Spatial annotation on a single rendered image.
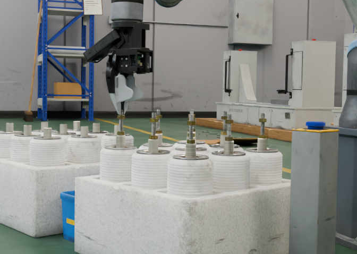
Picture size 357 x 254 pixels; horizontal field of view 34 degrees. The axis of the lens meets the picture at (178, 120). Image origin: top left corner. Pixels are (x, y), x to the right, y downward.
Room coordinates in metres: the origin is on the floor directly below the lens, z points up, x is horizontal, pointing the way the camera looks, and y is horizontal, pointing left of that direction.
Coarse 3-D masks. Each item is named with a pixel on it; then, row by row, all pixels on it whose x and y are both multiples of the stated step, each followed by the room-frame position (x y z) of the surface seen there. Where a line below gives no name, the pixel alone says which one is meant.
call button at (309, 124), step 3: (306, 123) 1.20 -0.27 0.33; (309, 123) 1.19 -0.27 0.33; (312, 123) 1.19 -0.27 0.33; (315, 123) 1.19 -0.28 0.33; (318, 123) 1.19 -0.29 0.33; (321, 123) 1.19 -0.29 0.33; (324, 123) 1.19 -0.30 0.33; (309, 126) 1.20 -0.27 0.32; (312, 126) 1.19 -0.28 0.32; (315, 126) 1.19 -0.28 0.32; (318, 126) 1.19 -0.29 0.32; (321, 126) 1.19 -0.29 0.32; (318, 129) 1.19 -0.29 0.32
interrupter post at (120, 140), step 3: (117, 138) 1.36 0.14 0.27; (120, 138) 1.36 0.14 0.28; (123, 138) 1.36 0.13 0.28; (117, 141) 1.36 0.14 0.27; (120, 141) 1.36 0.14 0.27; (123, 141) 1.36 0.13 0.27; (117, 144) 1.36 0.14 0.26; (120, 144) 1.36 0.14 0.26; (123, 144) 1.36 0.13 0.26; (117, 147) 1.36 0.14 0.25; (120, 147) 1.36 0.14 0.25; (123, 147) 1.36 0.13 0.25
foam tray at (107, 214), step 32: (96, 192) 1.31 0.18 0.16; (128, 192) 1.22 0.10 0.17; (160, 192) 1.18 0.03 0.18; (224, 192) 1.20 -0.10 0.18; (256, 192) 1.23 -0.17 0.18; (288, 192) 1.31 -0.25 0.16; (96, 224) 1.31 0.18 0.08; (128, 224) 1.22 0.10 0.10; (160, 224) 1.15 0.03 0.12; (192, 224) 1.09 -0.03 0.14; (224, 224) 1.16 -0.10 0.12; (256, 224) 1.23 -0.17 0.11; (288, 224) 1.31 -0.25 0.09
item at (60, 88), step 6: (54, 84) 7.25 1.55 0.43; (60, 84) 7.07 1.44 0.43; (66, 84) 7.10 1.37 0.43; (72, 84) 7.12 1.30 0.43; (78, 84) 7.16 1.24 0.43; (54, 90) 7.23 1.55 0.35; (60, 90) 7.07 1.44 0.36; (66, 90) 7.10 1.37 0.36; (72, 90) 7.12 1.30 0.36; (78, 90) 7.15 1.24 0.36; (54, 96) 7.24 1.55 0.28; (60, 96) 7.07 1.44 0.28; (66, 96) 7.10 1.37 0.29; (72, 96) 7.12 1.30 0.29
